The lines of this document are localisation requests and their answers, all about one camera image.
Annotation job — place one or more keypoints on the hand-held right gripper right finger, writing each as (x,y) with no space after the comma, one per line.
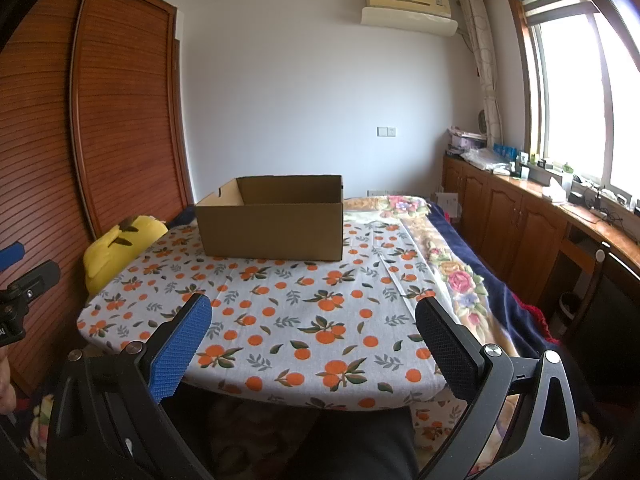
(447,350)

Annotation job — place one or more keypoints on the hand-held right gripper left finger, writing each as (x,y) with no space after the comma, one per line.
(180,350)

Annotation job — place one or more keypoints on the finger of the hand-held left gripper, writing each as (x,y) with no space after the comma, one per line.
(11,255)
(35,280)

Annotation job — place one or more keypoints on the brown cardboard box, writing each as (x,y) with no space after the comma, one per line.
(275,230)

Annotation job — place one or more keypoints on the person's left hand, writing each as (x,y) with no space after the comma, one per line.
(7,385)

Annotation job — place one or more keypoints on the navy blanket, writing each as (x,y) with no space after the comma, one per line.
(505,290)

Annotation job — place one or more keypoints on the yellow plush toy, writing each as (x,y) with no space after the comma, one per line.
(115,250)

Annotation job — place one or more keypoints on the orange print tablecloth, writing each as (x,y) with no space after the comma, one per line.
(300,320)

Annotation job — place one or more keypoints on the wooden slatted wardrobe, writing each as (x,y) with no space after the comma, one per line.
(75,135)

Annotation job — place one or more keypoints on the wooden cabinet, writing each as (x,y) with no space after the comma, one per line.
(505,220)

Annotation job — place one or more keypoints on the white paper bag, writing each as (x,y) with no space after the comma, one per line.
(447,206)

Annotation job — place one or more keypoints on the white tissue box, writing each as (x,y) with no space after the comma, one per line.
(554,192)

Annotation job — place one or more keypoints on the clear plastic bag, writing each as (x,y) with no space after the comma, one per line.
(487,160)

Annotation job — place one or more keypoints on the row of blue bottles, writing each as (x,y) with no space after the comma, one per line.
(505,150)

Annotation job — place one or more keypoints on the stack of small boxes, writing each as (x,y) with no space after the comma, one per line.
(465,140)

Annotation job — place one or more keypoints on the small round mirror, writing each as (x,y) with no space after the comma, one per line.
(482,121)

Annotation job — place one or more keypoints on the wooden framed window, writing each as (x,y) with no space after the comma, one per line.
(575,95)

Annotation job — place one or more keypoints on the patterned curtain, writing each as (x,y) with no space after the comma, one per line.
(482,60)

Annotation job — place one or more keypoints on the white wall outlets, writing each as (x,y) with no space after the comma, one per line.
(381,192)

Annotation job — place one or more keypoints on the white wall switch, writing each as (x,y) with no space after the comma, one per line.
(387,131)

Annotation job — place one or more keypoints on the wall air conditioner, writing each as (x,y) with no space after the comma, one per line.
(407,10)

